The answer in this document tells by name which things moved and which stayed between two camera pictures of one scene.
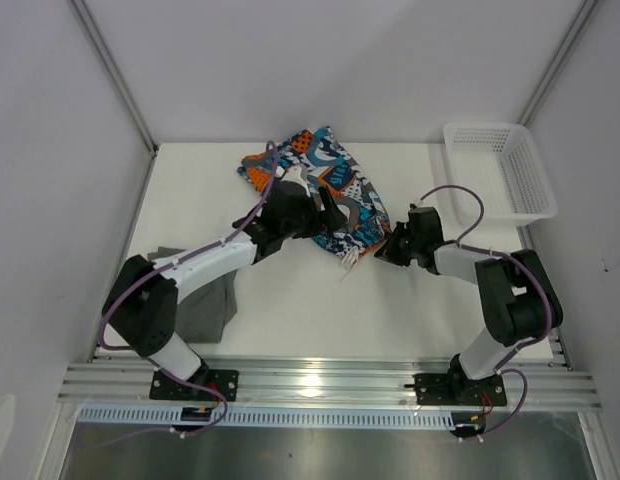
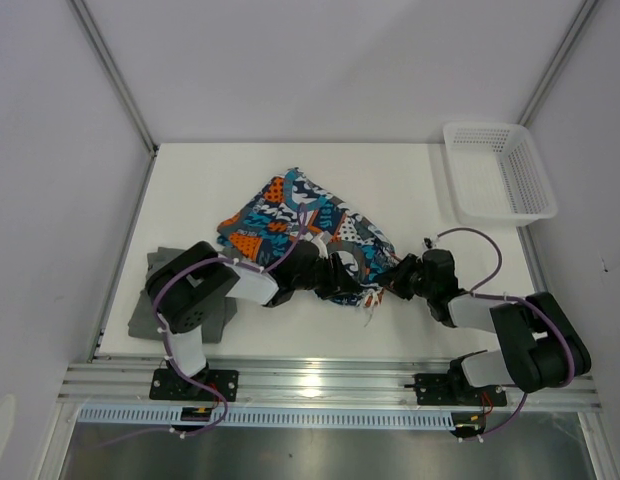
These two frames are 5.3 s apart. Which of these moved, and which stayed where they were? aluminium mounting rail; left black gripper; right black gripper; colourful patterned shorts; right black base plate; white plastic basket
Moved: left black gripper; colourful patterned shorts; right black gripper
Stayed: right black base plate; aluminium mounting rail; white plastic basket
